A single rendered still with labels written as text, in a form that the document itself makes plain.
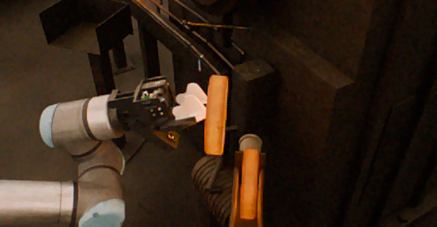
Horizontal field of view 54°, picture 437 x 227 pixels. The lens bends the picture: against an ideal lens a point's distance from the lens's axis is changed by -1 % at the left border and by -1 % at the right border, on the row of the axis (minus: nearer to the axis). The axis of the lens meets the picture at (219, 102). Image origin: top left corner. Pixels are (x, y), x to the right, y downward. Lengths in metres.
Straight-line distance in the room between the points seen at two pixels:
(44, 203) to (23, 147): 1.38
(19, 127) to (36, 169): 0.33
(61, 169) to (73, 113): 1.19
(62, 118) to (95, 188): 0.15
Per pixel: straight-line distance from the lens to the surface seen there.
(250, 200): 0.92
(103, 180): 0.92
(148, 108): 0.82
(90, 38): 1.74
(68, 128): 0.90
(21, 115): 2.44
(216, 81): 0.80
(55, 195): 0.89
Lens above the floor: 1.47
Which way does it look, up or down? 40 degrees down
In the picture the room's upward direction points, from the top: straight up
